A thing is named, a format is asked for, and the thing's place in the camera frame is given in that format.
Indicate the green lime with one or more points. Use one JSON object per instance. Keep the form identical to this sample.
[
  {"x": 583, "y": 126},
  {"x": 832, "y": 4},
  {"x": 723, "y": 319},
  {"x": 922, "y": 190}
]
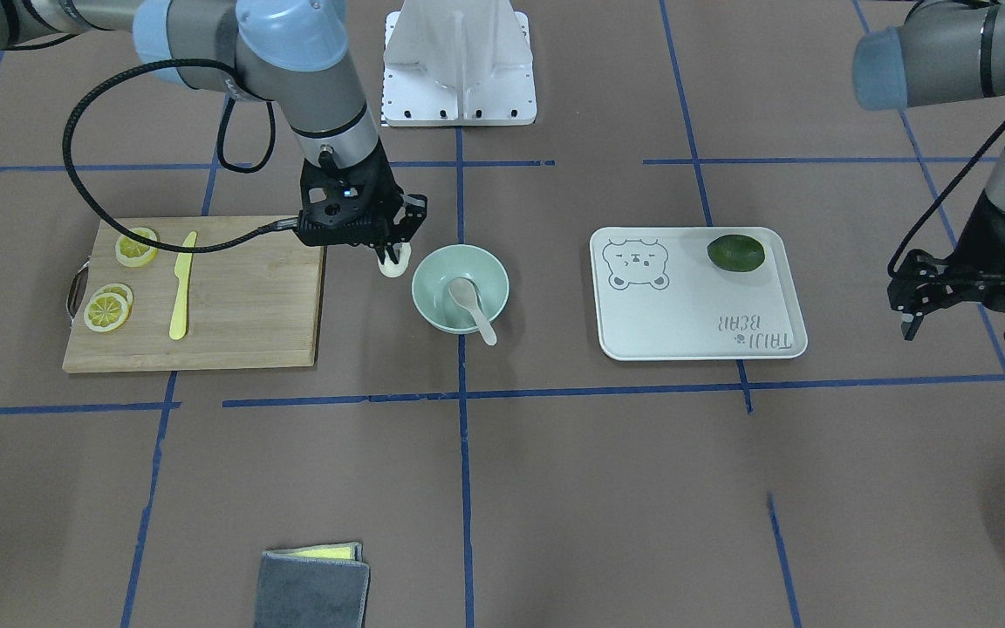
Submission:
[{"x": 736, "y": 253}]

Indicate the yellow sponge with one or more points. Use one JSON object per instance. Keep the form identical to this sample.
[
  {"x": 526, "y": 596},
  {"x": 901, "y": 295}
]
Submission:
[{"x": 342, "y": 551}]

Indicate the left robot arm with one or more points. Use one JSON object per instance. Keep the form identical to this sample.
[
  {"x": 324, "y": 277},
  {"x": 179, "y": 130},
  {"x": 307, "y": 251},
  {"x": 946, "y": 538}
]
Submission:
[{"x": 944, "y": 52}]

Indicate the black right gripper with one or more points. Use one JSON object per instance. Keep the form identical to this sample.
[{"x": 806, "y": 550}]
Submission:
[{"x": 386, "y": 186}]

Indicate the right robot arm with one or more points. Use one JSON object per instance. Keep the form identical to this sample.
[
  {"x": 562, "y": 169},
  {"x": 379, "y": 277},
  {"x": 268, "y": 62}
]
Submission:
[{"x": 291, "y": 55}]

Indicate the yellow plastic knife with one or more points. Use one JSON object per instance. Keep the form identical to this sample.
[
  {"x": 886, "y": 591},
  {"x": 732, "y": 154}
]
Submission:
[{"x": 179, "y": 315}]

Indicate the bamboo cutting board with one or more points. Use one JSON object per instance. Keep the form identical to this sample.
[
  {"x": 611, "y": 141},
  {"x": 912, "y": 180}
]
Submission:
[{"x": 252, "y": 306}]

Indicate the cream bear serving tray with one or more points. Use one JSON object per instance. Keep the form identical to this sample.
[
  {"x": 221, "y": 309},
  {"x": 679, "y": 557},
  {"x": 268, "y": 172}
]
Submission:
[{"x": 658, "y": 297}]

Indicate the mint green bowl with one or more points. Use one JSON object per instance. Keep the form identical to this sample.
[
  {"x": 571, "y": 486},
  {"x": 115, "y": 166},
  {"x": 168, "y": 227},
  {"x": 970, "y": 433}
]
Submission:
[{"x": 436, "y": 277}]

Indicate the white ceramic spoon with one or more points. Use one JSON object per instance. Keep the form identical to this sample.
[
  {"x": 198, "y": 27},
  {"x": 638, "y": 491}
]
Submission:
[{"x": 466, "y": 295}]

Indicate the white steamed bun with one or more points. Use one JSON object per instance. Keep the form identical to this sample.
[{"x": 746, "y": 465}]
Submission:
[{"x": 394, "y": 264}]

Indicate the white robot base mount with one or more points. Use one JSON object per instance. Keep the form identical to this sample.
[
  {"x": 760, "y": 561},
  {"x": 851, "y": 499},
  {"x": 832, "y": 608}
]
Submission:
[{"x": 458, "y": 63}]

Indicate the lemon slice upper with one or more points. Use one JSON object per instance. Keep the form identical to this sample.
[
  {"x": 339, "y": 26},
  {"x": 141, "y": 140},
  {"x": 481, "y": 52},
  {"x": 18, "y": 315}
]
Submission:
[{"x": 132, "y": 253}]

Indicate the lemon slice underneath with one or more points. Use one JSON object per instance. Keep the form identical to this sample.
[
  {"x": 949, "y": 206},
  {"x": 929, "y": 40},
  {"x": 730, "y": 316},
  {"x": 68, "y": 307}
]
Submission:
[{"x": 121, "y": 289}]

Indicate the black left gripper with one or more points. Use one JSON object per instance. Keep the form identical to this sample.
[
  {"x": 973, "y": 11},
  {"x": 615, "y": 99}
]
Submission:
[{"x": 994, "y": 228}]

